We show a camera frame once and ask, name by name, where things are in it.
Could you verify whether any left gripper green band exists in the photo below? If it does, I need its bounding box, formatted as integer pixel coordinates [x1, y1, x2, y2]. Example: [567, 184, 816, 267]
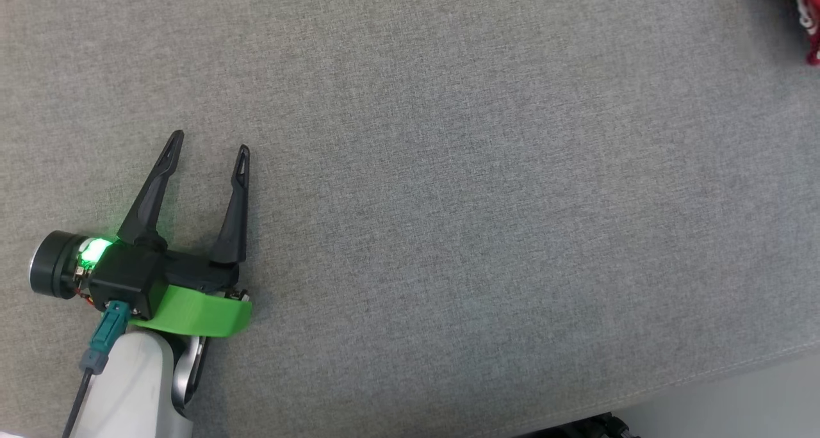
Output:
[117, 130, 253, 338]

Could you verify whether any red white basketball jersey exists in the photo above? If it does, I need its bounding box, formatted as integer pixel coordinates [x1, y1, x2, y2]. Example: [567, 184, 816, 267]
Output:
[766, 0, 820, 66]

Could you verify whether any grey fabric sofa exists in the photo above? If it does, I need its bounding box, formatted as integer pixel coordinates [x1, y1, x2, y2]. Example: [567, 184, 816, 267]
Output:
[0, 0, 820, 438]

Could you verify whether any left camera cable teal plug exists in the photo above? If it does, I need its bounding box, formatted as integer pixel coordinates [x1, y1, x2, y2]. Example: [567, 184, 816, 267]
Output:
[62, 300, 131, 438]

